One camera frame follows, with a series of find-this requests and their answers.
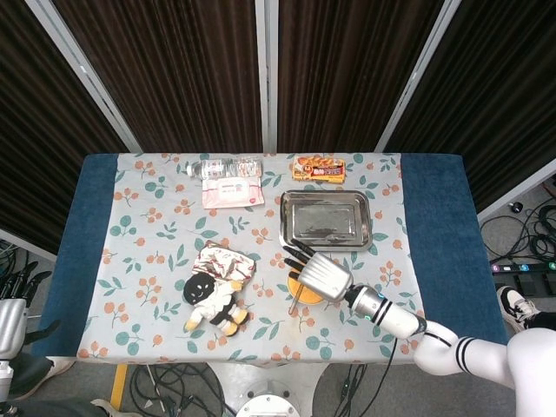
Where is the person dark trouser leg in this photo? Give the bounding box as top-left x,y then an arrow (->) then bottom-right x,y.
522,311 -> 556,336
0,394 -> 109,417

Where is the blue table cover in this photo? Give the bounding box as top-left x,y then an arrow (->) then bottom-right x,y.
30,152 -> 513,362

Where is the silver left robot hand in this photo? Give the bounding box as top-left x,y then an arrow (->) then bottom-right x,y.
0,260 -> 62,361

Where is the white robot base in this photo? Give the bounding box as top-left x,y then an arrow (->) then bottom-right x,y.
235,392 -> 303,417

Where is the orange curry box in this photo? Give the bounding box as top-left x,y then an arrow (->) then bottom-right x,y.
291,155 -> 349,186

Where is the dark shoe white sole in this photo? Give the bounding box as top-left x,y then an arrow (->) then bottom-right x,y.
7,356 -> 76,400

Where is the silver foil snack bag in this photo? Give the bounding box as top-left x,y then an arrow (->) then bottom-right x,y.
193,239 -> 259,288

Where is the black power strip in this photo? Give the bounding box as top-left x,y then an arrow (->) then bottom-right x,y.
489,259 -> 556,275

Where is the clear plastic spoon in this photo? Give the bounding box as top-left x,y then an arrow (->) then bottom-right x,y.
288,277 -> 306,315

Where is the rectangular steel tray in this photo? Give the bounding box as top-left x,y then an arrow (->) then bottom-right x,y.
278,189 -> 375,254

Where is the yellow floor tape strip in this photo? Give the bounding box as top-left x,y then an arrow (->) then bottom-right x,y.
109,363 -> 129,409

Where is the black floor cable bundle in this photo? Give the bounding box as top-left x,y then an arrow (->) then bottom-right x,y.
337,363 -> 371,417
479,182 -> 556,262
128,362 -> 238,417

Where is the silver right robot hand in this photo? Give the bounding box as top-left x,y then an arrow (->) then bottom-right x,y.
281,237 -> 354,304

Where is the clear plastic water bottle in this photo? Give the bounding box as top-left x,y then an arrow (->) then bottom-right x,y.
186,157 -> 264,181

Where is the cream round bowl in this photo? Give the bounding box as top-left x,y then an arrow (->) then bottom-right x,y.
286,268 -> 336,306

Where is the black plush doll white robe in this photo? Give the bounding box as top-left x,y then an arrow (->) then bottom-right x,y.
182,273 -> 253,337

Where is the floral print tablecloth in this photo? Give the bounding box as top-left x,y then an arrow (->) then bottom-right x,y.
76,151 -> 436,364

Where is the black and white sneaker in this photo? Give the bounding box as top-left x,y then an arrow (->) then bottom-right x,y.
496,285 -> 542,336

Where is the pink wet wipes pack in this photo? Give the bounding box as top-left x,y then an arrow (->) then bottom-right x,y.
202,175 -> 265,211

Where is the dark corrugated partition panel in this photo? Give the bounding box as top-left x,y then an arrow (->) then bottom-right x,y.
0,0 -> 141,262
381,0 -> 556,221
276,0 -> 445,154
50,0 -> 267,154

